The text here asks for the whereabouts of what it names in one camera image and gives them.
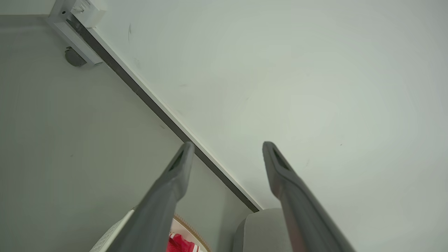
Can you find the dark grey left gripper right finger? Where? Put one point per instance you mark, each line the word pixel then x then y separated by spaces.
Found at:
pixel 301 210

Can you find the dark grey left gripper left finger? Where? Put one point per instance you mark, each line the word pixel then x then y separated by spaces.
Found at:
pixel 157 210

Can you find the red and white garment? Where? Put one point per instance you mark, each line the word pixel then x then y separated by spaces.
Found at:
pixel 180 245

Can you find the white perforated laundry basket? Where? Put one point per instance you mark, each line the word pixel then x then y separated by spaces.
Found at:
pixel 112 238

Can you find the grey fabric sofa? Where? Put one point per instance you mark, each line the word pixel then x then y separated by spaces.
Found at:
pixel 259 231

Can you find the black and white baseboard strip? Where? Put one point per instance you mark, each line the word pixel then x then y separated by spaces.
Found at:
pixel 157 108

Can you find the aluminium frame profile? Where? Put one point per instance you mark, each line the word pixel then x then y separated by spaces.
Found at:
pixel 75 45

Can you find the white wall socket box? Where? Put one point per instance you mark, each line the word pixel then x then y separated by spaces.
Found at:
pixel 92 14

